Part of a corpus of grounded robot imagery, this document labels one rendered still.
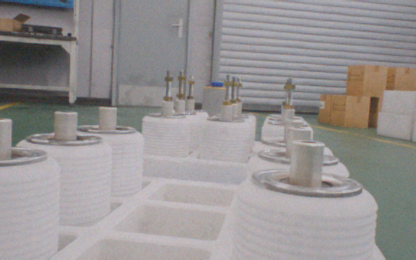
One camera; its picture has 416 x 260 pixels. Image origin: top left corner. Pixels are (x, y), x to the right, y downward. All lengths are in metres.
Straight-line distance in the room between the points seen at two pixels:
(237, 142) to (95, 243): 0.49
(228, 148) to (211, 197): 0.23
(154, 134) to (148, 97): 5.10
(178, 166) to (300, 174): 0.53
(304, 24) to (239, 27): 0.93
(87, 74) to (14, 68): 0.84
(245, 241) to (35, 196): 0.16
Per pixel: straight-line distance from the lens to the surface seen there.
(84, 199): 0.46
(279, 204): 0.29
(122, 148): 0.56
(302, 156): 0.32
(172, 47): 6.02
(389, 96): 3.90
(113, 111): 0.59
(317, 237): 0.29
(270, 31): 6.36
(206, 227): 0.52
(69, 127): 0.48
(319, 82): 6.62
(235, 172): 0.82
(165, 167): 0.84
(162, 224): 0.53
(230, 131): 0.84
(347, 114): 4.54
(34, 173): 0.36
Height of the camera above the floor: 0.32
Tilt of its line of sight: 5 degrees down
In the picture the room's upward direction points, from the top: 3 degrees clockwise
